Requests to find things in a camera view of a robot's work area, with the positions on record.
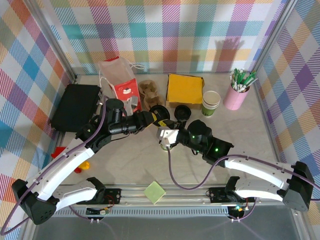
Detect aluminium side rail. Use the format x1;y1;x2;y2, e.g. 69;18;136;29
251;79;287;181

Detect small circuit board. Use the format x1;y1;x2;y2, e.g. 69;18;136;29
86;206;111;216
228;204;248;214

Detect red white paper bag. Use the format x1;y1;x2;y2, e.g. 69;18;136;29
98;56;146;112

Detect stack of pulp cup carriers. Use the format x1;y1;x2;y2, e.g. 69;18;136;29
138;79;166;111

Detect green sticky note pad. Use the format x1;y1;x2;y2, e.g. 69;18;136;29
143;181;167;206

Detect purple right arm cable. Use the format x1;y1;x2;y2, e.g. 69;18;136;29
166;148;317;201

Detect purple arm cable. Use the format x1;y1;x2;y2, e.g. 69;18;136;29
166;148;317;201
0;94;111;237

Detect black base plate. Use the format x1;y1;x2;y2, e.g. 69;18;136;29
103;187;123;204
208;186;256;204

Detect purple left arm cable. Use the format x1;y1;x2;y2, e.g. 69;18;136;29
0;94;111;237

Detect cardboard napkin box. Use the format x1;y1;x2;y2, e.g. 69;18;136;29
164;72;205;110

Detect perforated metal cable duct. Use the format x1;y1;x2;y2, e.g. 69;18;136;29
53;206;235;218

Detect black flat case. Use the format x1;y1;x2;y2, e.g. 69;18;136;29
48;83;103;133

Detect stack of green paper cups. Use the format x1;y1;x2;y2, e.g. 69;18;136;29
201;90;222;118

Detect pink cylindrical holder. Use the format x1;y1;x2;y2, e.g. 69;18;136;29
223;83;250;111

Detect aluminium frame post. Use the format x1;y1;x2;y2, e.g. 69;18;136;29
28;0;81;85
248;0;300;76

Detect long aluminium base rail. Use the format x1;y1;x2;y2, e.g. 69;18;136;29
57;184;288;207

